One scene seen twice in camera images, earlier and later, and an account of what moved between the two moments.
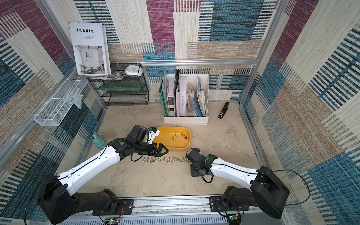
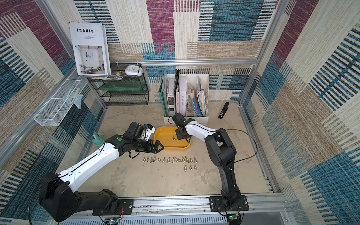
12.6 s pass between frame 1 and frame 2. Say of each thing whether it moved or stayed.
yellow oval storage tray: stayed
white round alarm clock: stayed
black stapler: stayed
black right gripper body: moved
